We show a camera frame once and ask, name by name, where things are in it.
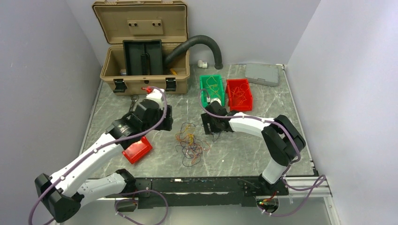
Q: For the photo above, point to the black toolbox tray insert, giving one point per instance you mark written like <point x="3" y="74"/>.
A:
<point x="143" y="57"/>

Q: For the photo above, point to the green plastic bin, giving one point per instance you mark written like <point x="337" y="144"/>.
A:
<point x="214" y="85"/>

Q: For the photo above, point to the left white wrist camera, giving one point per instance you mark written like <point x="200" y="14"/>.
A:
<point x="155" y="95"/>

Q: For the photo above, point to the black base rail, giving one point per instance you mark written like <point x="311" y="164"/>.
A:
<point x="205" y="191"/>

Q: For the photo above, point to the red flat bin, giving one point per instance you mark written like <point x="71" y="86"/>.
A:
<point x="137" y="150"/>

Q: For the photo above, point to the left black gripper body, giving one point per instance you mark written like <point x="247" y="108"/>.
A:
<point x="165" y="123"/>

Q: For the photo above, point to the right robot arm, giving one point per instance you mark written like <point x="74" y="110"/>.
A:
<point x="283" y="141"/>

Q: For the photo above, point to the metal wrench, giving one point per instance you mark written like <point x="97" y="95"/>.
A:
<point x="134" y="99"/>

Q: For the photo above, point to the grey plastic case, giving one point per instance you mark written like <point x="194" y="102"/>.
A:
<point x="263" y="74"/>

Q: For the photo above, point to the tan plastic toolbox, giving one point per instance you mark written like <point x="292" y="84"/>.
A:
<point x="141" y="34"/>

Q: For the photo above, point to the yellow tool in toolbox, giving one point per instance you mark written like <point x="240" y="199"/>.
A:
<point x="173" y="71"/>

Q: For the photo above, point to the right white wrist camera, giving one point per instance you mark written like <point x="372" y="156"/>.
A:
<point x="215" y="102"/>

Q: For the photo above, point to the aluminium frame profile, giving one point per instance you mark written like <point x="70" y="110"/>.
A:
<point x="300" y="187"/>

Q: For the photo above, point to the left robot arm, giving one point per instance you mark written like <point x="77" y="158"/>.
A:
<point x="64" y="192"/>

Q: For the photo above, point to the white pipe elbow fitting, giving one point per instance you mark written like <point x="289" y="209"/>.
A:
<point x="202" y="64"/>

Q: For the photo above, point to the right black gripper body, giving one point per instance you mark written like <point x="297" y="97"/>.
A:
<point x="206" y="119"/>

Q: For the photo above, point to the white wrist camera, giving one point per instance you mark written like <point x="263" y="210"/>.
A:
<point x="215" y="102"/>
<point x="155" y="95"/>

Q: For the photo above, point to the red plastic bin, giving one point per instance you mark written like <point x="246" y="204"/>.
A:
<point x="239" y="95"/>

